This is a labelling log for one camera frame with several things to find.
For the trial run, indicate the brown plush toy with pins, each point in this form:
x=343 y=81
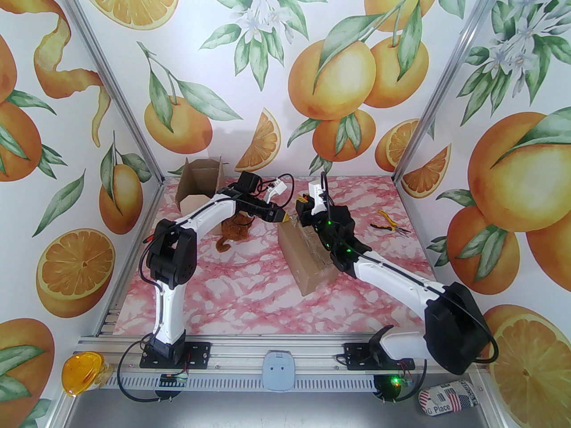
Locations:
x=234 y=232

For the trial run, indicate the taped brown cardboard box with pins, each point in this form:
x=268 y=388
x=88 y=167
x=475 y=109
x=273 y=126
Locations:
x=299 y=257

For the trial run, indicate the printed brown cardboard box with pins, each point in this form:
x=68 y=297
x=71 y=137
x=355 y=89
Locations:
x=196 y=181

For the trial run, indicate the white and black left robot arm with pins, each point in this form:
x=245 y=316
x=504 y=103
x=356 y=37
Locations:
x=200 y=212

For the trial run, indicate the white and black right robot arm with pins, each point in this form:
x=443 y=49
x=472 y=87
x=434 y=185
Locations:
x=401 y=279

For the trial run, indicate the small circuit board green light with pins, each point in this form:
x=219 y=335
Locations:
x=401 y=381

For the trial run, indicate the small blue circuit board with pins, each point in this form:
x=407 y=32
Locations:
x=174 y=380

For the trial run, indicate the flag print pouch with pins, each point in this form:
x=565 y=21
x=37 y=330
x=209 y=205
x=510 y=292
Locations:
x=446 y=399

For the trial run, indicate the orange translucent dome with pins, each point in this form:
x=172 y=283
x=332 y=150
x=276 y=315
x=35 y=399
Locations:
x=82 y=370

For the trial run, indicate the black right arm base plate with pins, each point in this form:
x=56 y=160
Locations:
x=354 y=355

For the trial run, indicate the aluminium frame rail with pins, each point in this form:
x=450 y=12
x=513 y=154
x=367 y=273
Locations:
x=241 y=357

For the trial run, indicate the grey plastic mount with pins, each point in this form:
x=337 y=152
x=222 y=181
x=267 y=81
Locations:
x=278 y=370

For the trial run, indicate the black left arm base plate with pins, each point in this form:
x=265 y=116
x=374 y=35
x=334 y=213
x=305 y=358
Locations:
x=198 y=354

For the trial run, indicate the aluminium corner post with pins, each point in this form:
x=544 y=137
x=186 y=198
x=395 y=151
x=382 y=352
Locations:
x=445 y=83
x=119 y=88

